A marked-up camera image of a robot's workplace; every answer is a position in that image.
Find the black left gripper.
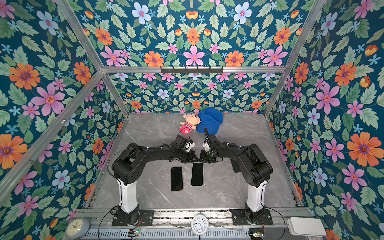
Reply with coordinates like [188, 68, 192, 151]
[177, 149, 201, 164]

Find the blue-edged smartphone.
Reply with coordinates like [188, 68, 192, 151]
[191, 163, 204, 187]

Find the purple-edged smartphone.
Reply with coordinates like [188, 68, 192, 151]
[171, 167, 183, 192]

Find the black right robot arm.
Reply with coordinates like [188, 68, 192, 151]
[200, 129, 273, 225]

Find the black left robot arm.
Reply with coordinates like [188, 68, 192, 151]
[112, 135, 199, 226]

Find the blue baseball cap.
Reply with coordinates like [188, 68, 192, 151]
[197, 108, 224, 135]

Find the pink plush pig toy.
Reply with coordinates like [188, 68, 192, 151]
[180, 113, 201, 135]

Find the white round clock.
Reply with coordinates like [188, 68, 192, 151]
[191, 214, 209, 236]

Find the white box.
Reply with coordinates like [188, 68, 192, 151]
[287, 217, 327, 237]

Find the beige round clock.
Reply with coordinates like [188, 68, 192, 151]
[65, 218, 90, 240]

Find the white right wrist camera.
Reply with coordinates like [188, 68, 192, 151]
[203, 141, 210, 152]

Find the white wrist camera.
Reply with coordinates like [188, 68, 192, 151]
[203, 141, 210, 152]
[184, 140, 195, 152]

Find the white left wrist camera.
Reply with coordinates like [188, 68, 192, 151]
[184, 140, 195, 152]

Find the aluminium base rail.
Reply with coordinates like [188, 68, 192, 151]
[74, 207, 313, 228]

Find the black hook rail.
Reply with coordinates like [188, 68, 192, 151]
[160, 66, 224, 74]

